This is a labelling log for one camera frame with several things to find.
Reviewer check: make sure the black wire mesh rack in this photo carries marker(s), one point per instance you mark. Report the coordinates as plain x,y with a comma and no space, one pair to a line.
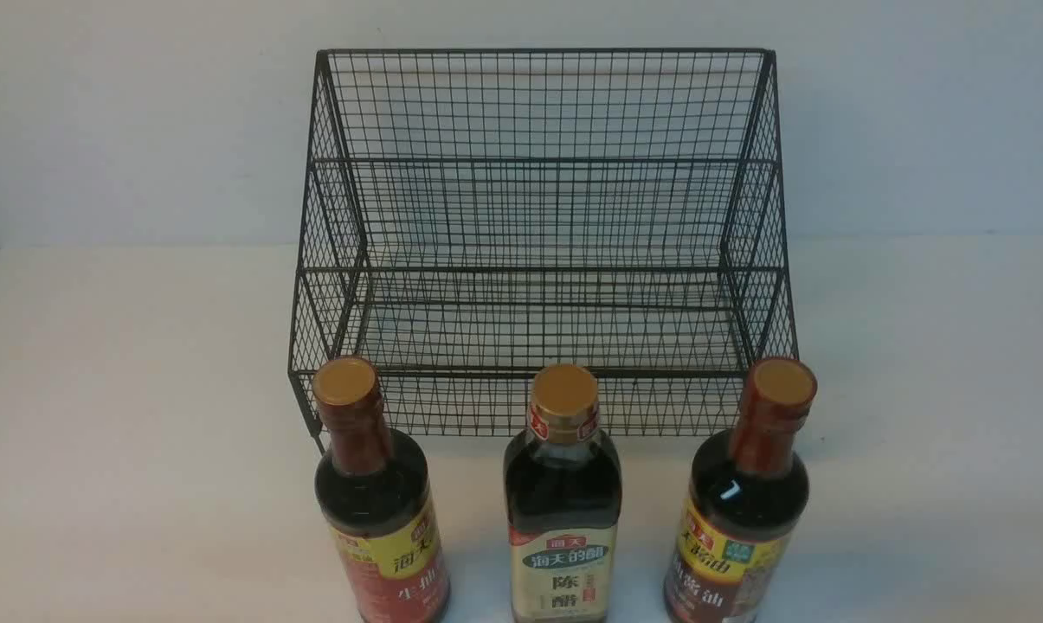
471,215

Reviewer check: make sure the soy sauce bottle brown label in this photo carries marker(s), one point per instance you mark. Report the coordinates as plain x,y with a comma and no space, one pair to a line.
747,492

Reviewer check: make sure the vinegar bottle cream label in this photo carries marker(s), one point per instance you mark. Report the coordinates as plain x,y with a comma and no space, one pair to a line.
562,489

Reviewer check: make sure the soy sauce bottle red label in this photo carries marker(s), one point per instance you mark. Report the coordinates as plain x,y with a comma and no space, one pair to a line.
373,488

